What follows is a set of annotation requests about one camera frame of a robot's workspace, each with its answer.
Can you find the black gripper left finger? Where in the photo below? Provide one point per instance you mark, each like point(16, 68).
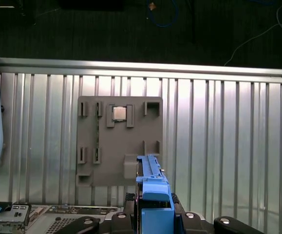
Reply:
point(121, 224)

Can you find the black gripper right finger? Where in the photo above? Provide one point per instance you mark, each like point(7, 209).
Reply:
point(190, 224)

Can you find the hard disk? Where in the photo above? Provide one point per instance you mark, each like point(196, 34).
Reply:
point(155, 219)

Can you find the black PC case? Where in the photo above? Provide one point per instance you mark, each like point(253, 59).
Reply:
point(65, 221)

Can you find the grey parts rack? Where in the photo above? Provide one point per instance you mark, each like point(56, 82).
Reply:
point(121, 139)

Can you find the silver CPU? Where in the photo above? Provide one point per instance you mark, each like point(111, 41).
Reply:
point(120, 113)

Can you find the grey hinged case bracket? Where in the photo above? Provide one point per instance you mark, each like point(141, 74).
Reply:
point(16, 214)

